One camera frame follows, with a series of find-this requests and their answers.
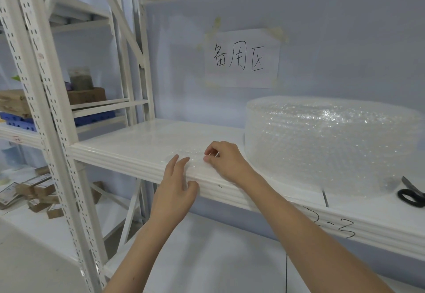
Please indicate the person's left forearm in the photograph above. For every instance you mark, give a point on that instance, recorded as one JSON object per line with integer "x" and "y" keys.
{"x": 146, "y": 256}

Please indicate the person's right forearm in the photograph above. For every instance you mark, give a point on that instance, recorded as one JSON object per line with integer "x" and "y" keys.
{"x": 308, "y": 236}

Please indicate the person's right hand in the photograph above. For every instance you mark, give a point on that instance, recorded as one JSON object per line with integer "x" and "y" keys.
{"x": 230, "y": 163}

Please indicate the white handwritten paper sign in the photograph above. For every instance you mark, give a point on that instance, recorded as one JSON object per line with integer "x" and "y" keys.
{"x": 242, "y": 58}

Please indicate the brown cardboard box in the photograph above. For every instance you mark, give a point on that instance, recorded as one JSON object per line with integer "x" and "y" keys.
{"x": 87, "y": 96}
{"x": 13, "y": 103}

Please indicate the grey translucent container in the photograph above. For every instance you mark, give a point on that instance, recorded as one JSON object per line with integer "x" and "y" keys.
{"x": 80, "y": 78}

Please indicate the person's right thumb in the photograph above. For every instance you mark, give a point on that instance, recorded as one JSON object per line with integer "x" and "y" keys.
{"x": 211, "y": 161}

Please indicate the blue plastic crate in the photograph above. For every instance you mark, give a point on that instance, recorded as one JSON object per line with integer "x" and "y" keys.
{"x": 16, "y": 123}

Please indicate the person's left hand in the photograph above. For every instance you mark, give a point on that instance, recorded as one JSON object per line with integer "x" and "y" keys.
{"x": 171, "y": 196}

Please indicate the white metal shelving rack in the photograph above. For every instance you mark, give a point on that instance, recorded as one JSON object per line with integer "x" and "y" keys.
{"x": 132, "y": 150}
{"x": 109, "y": 70}

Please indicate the large clear bubble wrap roll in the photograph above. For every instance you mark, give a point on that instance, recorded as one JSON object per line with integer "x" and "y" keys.
{"x": 332, "y": 140}

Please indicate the pile of small brown boxes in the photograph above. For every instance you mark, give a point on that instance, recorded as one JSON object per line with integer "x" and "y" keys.
{"x": 36, "y": 189}

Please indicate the small clear bubble wrap sheet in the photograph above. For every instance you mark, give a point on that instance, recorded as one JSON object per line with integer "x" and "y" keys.
{"x": 196, "y": 166}

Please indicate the black scissors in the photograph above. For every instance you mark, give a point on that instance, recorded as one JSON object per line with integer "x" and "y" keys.
{"x": 411, "y": 194}

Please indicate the person's left thumb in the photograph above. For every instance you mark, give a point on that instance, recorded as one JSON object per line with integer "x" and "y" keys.
{"x": 192, "y": 187}

